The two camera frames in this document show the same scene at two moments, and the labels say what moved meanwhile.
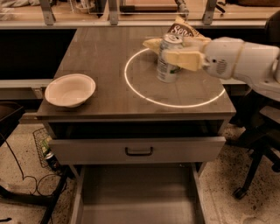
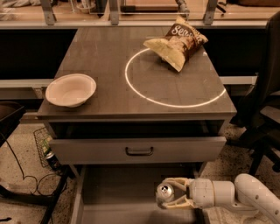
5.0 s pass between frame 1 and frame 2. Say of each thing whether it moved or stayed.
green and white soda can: moved
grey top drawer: stayed
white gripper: moved
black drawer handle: stayed
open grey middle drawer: stayed
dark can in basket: stayed
